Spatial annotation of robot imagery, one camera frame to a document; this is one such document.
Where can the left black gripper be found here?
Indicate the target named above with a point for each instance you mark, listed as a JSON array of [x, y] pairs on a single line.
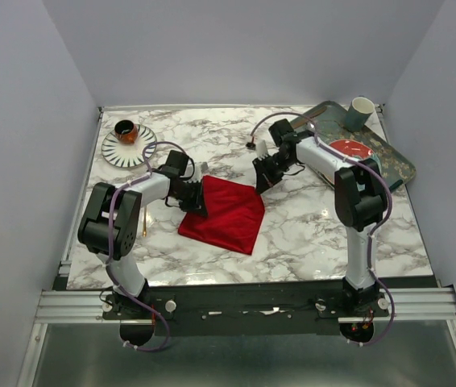
[[197, 203]]

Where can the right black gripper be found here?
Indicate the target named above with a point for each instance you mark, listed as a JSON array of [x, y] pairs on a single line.
[[264, 180]]

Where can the red cloth napkin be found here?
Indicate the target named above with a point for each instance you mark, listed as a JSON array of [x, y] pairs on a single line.
[[234, 216]]

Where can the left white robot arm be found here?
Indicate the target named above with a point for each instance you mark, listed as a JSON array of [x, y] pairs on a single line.
[[110, 222]]

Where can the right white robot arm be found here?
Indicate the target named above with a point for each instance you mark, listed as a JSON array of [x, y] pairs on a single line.
[[362, 198]]

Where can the gold spoon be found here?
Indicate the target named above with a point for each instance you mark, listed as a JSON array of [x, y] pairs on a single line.
[[144, 226]]

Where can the green floral tray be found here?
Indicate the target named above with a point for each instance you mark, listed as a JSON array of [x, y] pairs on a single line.
[[396, 169]]

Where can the striped white saucer plate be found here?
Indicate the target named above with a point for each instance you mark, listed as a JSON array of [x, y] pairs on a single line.
[[126, 156]]

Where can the red blue patterned plate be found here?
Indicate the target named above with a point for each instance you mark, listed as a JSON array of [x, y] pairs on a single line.
[[351, 148]]

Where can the brown black teacup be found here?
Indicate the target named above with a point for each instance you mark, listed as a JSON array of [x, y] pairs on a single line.
[[126, 132]]

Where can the dark green white cup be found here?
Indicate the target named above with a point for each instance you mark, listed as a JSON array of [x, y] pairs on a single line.
[[359, 111]]

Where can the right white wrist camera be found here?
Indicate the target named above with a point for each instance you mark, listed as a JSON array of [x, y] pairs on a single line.
[[259, 147]]

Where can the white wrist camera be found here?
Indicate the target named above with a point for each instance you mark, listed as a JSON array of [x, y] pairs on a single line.
[[200, 169], [259, 147]]

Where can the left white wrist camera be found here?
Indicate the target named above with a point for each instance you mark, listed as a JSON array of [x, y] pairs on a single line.
[[200, 169]]

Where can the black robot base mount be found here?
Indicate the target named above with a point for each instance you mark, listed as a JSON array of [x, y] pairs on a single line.
[[327, 307]]

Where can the aluminium rail frame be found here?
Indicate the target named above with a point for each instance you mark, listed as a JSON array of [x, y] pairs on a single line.
[[71, 344]]

